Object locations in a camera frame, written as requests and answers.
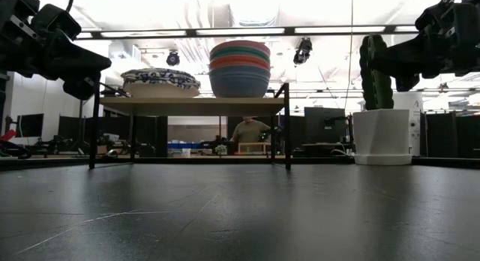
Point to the blue storage bins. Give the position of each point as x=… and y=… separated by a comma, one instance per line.
x=183, y=145

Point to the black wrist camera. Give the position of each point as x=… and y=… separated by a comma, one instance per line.
x=435, y=13
x=56, y=23

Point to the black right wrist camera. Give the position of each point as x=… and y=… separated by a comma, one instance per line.
x=435, y=13

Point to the person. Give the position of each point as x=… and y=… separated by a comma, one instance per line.
x=249, y=131

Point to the black monitor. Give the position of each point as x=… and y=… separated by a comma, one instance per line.
x=29, y=126
x=318, y=120

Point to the black table mat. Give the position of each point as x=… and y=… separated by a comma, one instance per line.
x=225, y=216

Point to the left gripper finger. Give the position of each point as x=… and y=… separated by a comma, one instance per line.
x=80, y=68
x=80, y=89

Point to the green cactus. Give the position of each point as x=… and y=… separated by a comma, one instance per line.
x=382, y=96

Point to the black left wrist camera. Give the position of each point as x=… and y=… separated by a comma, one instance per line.
x=56, y=23

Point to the white plant pot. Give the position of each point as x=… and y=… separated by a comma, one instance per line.
x=382, y=137

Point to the small potted plant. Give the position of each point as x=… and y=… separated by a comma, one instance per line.
x=221, y=150

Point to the black ceiling spotlight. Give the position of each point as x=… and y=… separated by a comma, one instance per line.
x=303, y=51
x=173, y=58

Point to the black overhead frame bar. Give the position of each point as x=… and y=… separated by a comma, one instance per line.
x=191, y=32

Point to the white cylindrical appliance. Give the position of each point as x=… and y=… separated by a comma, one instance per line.
x=415, y=103

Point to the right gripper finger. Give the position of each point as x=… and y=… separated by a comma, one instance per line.
x=408, y=82
x=403, y=56

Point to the wooden shelf with black legs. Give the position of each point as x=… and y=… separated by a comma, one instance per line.
x=195, y=106

